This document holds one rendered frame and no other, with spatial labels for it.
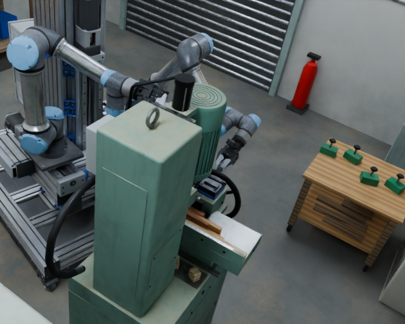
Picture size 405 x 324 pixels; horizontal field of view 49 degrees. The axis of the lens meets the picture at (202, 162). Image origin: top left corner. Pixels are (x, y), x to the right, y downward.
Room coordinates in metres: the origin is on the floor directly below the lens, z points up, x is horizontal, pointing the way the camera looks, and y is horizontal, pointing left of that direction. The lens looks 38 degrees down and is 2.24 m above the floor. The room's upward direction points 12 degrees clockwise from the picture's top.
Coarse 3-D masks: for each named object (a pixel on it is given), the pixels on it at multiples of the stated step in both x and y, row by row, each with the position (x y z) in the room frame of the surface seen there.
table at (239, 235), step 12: (204, 216) 1.38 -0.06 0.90; (216, 216) 1.39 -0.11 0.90; (228, 228) 1.33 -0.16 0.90; (240, 228) 1.35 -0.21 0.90; (192, 240) 1.23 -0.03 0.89; (228, 240) 1.27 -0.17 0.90; (240, 240) 1.28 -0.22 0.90; (252, 240) 1.29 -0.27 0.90; (204, 252) 1.21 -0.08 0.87; (252, 252) 1.26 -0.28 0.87; (228, 264) 1.17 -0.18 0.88
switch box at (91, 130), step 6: (108, 114) 1.12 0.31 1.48; (102, 120) 1.09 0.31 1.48; (108, 120) 1.09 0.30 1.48; (90, 126) 1.05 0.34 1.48; (96, 126) 1.05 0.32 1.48; (90, 132) 1.03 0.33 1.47; (90, 138) 1.03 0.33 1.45; (90, 144) 1.03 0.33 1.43; (90, 150) 1.03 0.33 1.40; (90, 156) 1.03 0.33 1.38; (90, 162) 1.03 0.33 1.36; (90, 168) 1.03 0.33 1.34
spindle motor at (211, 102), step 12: (204, 84) 1.39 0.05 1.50; (192, 96) 1.29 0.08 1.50; (204, 96) 1.31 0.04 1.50; (216, 96) 1.32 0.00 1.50; (204, 108) 1.23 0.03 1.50; (216, 108) 1.25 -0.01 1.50; (204, 120) 1.23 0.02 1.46; (216, 120) 1.25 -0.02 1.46; (204, 132) 1.23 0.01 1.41; (216, 132) 1.26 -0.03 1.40; (204, 144) 1.24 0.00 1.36; (216, 144) 1.29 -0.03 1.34; (204, 156) 1.24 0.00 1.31; (204, 168) 1.25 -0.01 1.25
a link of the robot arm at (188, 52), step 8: (184, 40) 2.02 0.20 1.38; (192, 40) 2.02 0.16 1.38; (184, 48) 1.97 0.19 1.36; (192, 48) 1.98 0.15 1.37; (184, 56) 1.94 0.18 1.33; (192, 56) 1.95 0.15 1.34; (184, 64) 1.92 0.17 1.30; (192, 64) 1.93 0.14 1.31; (200, 64) 1.96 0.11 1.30; (184, 72) 1.92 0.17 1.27; (192, 72) 1.92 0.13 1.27; (200, 72) 1.94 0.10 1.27; (200, 80) 1.91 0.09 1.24; (224, 120) 1.86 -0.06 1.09; (224, 128) 1.83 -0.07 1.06
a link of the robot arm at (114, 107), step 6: (108, 96) 1.53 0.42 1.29; (114, 96) 1.52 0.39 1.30; (120, 96) 1.53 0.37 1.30; (108, 102) 1.53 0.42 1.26; (114, 102) 1.52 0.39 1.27; (120, 102) 1.53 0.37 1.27; (126, 102) 1.59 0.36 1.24; (108, 108) 1.53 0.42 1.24; (114, 108) 1.52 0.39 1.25; (120, 108) 1.54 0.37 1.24; (114, 114) 1.52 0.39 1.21
